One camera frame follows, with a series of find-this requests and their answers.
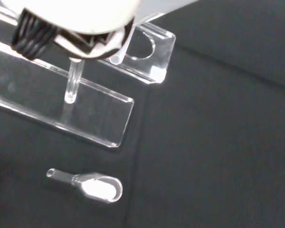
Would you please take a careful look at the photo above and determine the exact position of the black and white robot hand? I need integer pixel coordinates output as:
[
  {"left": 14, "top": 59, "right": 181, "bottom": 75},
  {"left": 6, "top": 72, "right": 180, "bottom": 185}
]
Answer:
[{"left": 10, "top": 0, "right": 143, "bottom": 60}]

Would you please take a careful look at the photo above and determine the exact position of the clear acrylic funnel stand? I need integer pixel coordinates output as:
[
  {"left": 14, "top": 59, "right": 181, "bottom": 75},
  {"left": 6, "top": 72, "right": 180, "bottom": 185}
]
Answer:
[{"left": 0, "top": 4, "right": 177, "bottom": 150}]

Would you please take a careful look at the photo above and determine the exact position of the clear glass weighing funnel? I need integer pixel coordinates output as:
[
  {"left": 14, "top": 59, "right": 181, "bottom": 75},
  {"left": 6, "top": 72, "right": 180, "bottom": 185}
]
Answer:
[{"left": 46, "top": 167, "right": 123, "bottom": 204}]

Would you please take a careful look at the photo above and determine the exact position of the black bench cloth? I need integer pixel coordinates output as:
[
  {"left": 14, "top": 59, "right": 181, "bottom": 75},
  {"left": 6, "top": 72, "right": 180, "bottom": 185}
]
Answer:
[{"left": 0, "top": 0, "right": 285, "bottom": 228}]

